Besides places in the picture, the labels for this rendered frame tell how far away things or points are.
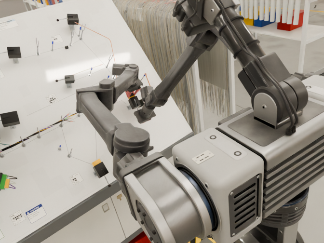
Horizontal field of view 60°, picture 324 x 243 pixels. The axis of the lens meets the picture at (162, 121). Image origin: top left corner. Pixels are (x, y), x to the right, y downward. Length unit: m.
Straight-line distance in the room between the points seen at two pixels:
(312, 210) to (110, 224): 1.51
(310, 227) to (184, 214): 1.95
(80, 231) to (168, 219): 1.18
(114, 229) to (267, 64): 1.38
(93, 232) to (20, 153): 0.56
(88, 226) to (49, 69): 0.85
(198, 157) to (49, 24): 1.40
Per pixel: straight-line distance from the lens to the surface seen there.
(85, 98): 0.89
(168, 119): 1.63
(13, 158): 1.45
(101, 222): 1.62
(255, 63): 0.51
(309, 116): 0.56
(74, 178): 1.43
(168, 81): 1.22
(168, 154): 1.59
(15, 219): 1.43
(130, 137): 0.59
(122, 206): 1.63
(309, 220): 2.38
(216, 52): 2.25
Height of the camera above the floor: 1.82
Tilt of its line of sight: 31 degrees down
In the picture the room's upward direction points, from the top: 11 degrees counter-clockwise
